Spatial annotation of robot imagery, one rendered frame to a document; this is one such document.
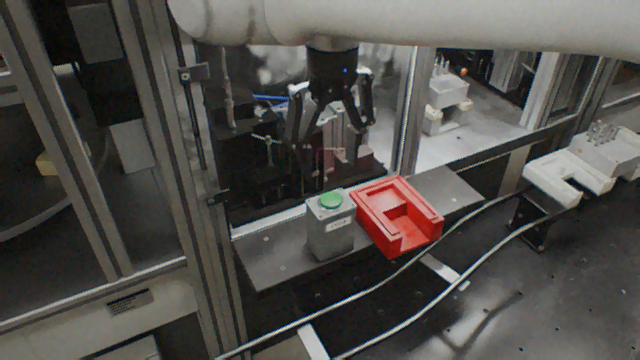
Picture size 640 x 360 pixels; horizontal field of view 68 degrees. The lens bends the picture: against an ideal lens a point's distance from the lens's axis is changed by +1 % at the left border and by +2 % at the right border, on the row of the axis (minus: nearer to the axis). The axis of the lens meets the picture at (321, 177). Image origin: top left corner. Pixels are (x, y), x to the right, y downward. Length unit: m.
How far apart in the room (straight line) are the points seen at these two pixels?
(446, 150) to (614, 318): 0.53
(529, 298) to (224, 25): 0.99
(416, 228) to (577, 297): 0.47
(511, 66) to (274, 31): 1.05
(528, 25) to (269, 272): 0.63
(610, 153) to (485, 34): 0.91
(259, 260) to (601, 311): 0.79
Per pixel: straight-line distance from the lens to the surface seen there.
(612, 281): 1.37
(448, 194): 1.09
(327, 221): 0.84
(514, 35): 0.46
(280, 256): 0.93
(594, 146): 1.33
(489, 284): 1.24
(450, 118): 1.33
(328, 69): 0.66
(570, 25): 0.48
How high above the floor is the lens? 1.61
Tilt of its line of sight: 40 degrees down
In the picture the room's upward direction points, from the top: straight up
